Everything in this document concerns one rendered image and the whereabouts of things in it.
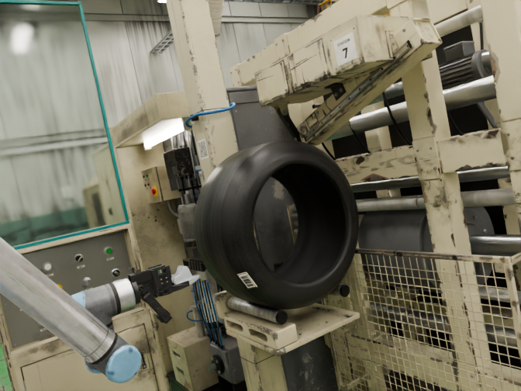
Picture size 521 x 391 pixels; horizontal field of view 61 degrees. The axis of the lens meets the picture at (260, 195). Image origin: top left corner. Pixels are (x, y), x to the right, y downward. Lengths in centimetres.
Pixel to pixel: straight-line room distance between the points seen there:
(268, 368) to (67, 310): 104
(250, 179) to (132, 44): 1045
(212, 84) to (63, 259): 92
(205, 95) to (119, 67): 967
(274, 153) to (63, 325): 78
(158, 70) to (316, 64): 1021
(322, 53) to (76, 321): 110
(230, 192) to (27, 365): 105
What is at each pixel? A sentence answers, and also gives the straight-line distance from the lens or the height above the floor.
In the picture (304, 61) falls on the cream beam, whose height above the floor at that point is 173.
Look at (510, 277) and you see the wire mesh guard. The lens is 146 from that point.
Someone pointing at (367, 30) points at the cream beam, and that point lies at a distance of 150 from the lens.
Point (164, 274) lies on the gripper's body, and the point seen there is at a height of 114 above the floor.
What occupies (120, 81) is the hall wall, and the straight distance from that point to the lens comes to 1134.
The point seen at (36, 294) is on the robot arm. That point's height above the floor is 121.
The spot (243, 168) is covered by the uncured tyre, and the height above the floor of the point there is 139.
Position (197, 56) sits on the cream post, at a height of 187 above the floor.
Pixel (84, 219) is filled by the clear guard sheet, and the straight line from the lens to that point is 197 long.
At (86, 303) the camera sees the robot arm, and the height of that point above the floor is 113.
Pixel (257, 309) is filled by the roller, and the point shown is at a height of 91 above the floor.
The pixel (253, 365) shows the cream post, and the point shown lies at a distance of 194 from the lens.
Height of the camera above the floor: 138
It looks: 3 degrees down
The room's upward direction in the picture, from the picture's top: 11 degrees counter-clockwise
